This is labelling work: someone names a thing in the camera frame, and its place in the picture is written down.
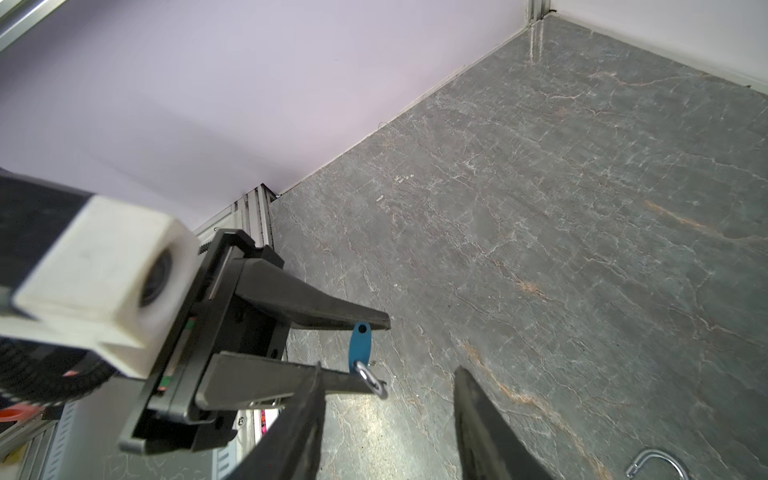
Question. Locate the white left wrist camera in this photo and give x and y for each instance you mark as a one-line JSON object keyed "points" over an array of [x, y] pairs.
{"points": [[112, 283]]}

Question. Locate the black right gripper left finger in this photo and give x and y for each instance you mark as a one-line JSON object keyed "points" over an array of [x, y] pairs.
{"points": [[292, 447]]}

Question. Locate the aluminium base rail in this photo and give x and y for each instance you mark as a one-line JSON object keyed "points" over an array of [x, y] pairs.
{"points": [[34, 215]]}

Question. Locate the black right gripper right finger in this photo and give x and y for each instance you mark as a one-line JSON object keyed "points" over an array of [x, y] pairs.
{"points": [[487, 446]]}

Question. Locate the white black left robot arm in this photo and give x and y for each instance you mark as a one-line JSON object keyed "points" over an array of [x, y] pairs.
{"points": [[93, 287]]}

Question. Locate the aluminium frame corner post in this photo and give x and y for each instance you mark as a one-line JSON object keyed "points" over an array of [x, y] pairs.
{"points": [[537, 10]]}

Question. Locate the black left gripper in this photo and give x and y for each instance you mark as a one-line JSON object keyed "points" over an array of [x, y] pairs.
{"points": [[187, 403]]}

